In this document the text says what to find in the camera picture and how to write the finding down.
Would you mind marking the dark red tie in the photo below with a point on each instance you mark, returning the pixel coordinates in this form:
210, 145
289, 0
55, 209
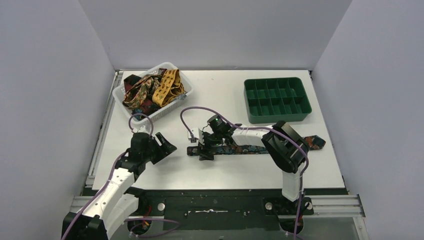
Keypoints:
130, 81

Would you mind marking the brown paisley tie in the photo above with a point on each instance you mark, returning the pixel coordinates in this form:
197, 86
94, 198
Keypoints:
146, 87

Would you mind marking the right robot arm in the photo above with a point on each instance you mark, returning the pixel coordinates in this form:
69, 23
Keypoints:
286, 147

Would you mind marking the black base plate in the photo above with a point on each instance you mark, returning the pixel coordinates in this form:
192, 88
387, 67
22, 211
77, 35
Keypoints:
217, 209

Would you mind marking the aluminium frame rail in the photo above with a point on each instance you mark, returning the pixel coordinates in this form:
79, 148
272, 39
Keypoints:
321, 206

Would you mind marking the yellow patterned tie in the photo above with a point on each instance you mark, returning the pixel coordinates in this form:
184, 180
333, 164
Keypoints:
170, 88

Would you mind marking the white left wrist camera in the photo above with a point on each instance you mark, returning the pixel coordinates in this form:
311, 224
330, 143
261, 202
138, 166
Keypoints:
142, 129

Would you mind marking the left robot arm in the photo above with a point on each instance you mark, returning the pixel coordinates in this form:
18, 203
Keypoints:
102, 215

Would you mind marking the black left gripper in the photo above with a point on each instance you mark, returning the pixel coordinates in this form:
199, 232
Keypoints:
159, 145

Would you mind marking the dark blue floral tie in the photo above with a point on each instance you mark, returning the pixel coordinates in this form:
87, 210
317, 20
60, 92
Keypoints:
314, 142

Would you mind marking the green compartment tray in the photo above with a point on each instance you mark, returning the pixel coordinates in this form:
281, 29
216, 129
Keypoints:
269, 100

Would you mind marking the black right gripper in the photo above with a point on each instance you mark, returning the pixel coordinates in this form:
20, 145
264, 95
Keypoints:
206, 155

